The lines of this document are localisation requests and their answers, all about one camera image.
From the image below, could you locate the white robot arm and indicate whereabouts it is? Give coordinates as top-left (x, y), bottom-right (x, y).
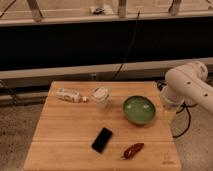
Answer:
top-left (159, 61), bottom-right (213, 125)

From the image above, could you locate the clear plastic cup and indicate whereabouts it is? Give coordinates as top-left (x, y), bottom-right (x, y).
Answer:
top-left (91, 87), bottom-right (109, 108)

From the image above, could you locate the small black white device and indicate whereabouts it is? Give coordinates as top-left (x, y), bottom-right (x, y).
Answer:
top-left (90, 6), bottom-right (105, 15)

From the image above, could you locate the red chili pepper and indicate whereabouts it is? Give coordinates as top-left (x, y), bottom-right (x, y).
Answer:
top-left (122, 143), bottom-right (144, 159)

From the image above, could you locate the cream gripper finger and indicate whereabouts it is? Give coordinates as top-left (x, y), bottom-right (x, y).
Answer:
top-left (162, 110), bottom-right (176, 125)

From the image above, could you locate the black floor cable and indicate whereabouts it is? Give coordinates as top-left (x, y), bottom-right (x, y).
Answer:
top-left (156, 79), bottom-right (200, 139)

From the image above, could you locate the black hanging cable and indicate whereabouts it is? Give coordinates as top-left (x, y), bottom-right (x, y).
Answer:
top-left (111, 9), bottom-right (141, 81)

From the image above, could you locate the black smartphone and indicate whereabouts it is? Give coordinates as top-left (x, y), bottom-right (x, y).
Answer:
top-left (91, 128), bottom-right (113, 153)

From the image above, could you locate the green ceramic bowl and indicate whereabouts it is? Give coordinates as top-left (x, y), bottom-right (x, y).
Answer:
top-left (123, 95), bottom-right (156, 125)

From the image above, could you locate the lying plastic bottle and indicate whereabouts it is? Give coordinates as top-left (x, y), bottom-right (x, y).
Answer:
top-left (56, 88), bottom-right (88, 103)

